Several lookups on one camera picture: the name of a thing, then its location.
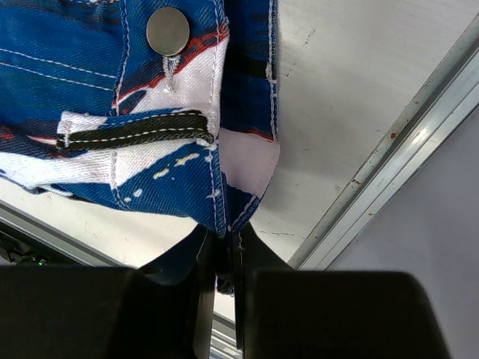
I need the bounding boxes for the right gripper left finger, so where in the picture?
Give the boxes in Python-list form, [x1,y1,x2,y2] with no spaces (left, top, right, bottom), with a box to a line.
[1,225,215,358]

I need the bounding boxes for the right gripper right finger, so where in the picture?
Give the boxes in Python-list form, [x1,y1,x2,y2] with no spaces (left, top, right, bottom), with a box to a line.
[232,225,450,358]

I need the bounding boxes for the aluminium rail frame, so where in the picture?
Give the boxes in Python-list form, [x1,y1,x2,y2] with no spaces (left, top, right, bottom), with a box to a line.
[288,18,478,270]

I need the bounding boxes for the blue patterned trousers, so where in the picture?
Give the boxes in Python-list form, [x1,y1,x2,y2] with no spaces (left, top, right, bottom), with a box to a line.
[1,1,280,294]

